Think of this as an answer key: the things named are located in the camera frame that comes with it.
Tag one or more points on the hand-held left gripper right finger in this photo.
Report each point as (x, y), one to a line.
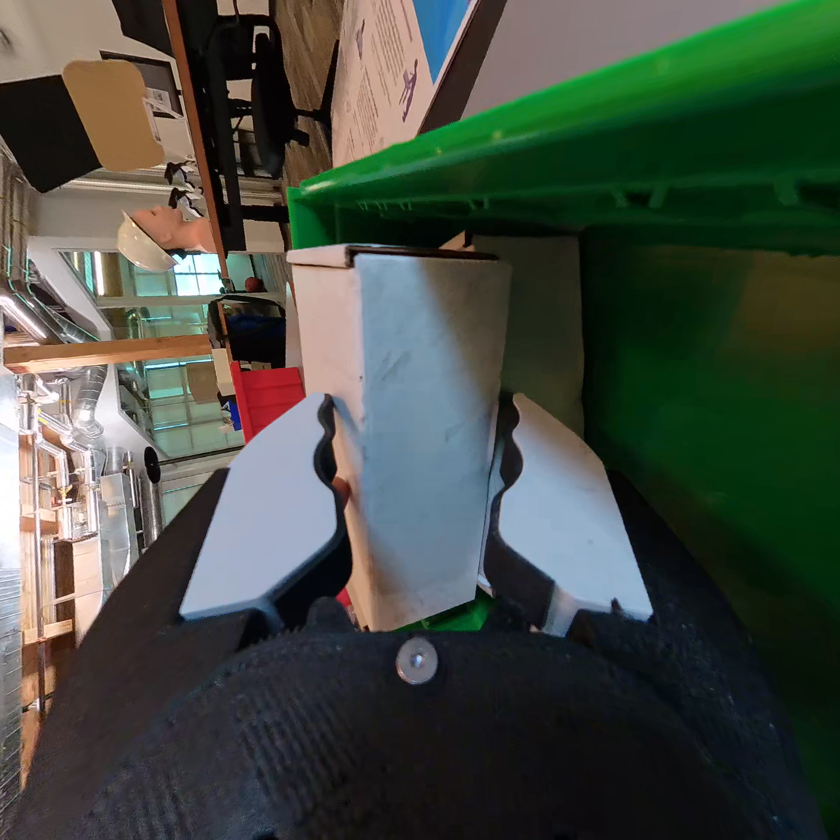
(564, 518)

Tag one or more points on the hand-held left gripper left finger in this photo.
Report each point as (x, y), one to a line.
(262, 512)

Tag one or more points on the white cube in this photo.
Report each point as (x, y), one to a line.
(420, 426)
(544, 328)

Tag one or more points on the green plastic bin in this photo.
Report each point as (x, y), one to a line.
(689, 394)

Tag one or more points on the red plastic bin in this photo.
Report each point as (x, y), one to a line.
(269, 400)

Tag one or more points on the wooden beam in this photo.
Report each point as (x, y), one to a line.
(105, 353)

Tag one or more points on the mannequin head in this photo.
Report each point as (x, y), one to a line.
(184, 229)

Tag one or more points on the white hard hat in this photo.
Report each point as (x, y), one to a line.
(141, 243)

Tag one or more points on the black office chair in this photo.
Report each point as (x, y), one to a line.
(269, 98)

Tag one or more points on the tan rounded board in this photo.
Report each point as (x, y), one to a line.
(111, 115)

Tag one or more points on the black panel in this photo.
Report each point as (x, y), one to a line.
(39, 138)

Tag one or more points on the printed sign board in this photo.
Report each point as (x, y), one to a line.
(374, 79)

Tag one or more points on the silver ventilation duct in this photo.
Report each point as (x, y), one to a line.
(39, 315)

